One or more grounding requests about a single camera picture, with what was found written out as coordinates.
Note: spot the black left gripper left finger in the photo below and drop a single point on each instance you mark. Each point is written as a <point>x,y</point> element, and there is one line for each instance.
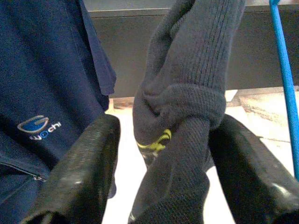
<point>79,177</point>

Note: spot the black TV cabinet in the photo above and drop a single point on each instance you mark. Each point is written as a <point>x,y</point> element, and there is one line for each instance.
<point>130,58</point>

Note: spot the black knit garment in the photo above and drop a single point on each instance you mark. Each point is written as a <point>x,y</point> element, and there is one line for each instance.
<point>187,70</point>

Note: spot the navy zip shirt with logo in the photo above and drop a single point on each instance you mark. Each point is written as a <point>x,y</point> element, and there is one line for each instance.
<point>42,70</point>

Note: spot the blue clothes hanger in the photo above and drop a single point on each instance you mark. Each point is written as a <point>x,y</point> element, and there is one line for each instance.
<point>283,70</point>

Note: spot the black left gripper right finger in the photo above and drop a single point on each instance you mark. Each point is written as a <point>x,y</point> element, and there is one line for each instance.
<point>252,182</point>

